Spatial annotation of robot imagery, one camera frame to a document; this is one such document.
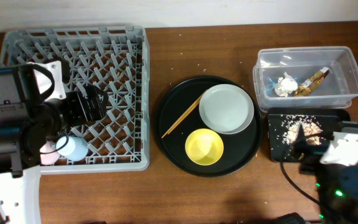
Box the food scraps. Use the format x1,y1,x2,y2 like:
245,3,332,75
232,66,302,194
282,114,323,146

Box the light blue plastic cup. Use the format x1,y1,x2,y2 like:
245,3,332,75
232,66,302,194
58,136,88,161

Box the yellow bowl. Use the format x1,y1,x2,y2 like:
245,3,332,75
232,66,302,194
185,128,224,166

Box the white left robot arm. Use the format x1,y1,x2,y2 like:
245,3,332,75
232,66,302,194
0,63,108,223

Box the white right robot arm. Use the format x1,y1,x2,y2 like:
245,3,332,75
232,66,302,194
279,121,358,223

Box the grey plastic dishwasher rack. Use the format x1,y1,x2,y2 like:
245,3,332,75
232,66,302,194
0,26,150,175

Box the clear plastic waste bin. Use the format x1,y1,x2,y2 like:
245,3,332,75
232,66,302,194
253,46,358,113

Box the black rectangular tray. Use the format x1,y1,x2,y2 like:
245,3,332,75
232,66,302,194
267,108,351,162

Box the brown Nescafe sachet wrapper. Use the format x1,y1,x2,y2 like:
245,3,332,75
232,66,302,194
294,67,329,97

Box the round black tray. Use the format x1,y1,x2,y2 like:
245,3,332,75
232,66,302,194
154,76,263,177

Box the crumpled white tissue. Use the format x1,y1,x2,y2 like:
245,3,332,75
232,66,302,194
274,72,298,97

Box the pink plastic cup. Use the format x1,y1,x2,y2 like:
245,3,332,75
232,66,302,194
40,141,60,166

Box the white round plate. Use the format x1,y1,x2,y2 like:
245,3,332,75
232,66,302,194
199,84,255,134

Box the wooden chopstick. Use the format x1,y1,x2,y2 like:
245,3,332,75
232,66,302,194
166,95,205,135
161,93,205,139

